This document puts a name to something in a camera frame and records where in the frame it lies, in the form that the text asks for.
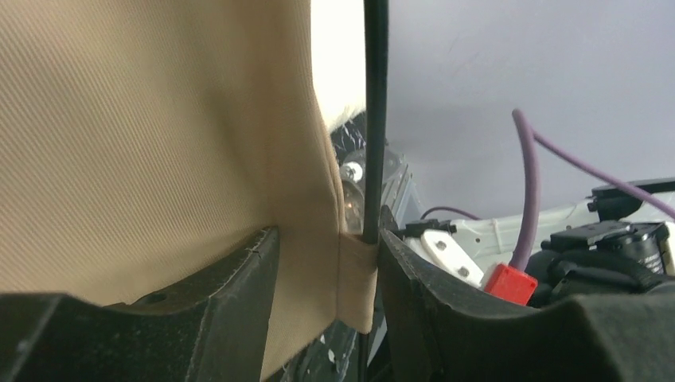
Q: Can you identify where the tan fabric pet tent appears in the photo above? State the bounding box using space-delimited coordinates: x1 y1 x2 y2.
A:
1 1 377 377

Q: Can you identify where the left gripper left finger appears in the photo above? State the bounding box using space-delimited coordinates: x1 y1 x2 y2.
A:
1 228 279 381

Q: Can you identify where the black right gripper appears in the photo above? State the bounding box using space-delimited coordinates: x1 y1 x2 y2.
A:
527 221 670 306

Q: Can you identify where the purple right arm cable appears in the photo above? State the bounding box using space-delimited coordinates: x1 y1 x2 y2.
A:
420 107 675 272

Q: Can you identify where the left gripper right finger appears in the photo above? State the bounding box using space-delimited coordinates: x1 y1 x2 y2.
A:
378 208 674 381

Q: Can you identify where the clear plastic bottle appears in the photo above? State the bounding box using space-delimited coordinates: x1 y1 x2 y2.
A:
340 147 418 234

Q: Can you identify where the black tent pole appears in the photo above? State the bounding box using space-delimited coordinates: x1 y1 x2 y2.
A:
358 0 390 382

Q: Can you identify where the white fluffy cushion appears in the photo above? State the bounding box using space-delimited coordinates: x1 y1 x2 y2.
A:
310 0 366 132

